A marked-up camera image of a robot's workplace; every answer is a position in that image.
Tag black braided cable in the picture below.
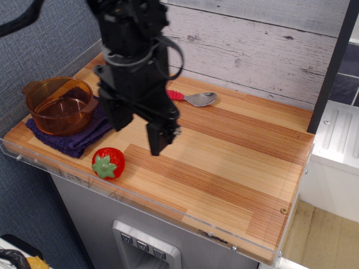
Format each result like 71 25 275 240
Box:
0 0 45 38

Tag purple folded towel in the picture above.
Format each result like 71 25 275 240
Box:
25 104 112 158

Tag silver dispenser panel with buttons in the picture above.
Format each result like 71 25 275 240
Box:
112 220 182 268

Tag red toy strawberry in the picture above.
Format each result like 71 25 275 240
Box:
91 147 126 180

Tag clear acrylic table guard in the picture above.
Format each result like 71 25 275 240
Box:
0 41 315 267

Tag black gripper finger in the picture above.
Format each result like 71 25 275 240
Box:
146 121 175 156
99 89 134 132

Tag amber glass pot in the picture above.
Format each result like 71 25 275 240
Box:
21 77 99 136

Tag yellow object bottom left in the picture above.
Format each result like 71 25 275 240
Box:
26 256 51 269

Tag dark grey right post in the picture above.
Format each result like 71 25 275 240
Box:
307 0 358 134

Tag white appliance at right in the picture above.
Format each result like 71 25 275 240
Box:
298 101 358 222

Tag grey cabinet under table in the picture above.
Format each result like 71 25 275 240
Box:
52 175 259 268

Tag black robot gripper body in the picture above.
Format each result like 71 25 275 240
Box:
94 43 180 136

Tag red handled metal spoon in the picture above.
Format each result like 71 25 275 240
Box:
166 90 218 107

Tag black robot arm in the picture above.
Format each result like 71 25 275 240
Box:
88 1 182 156

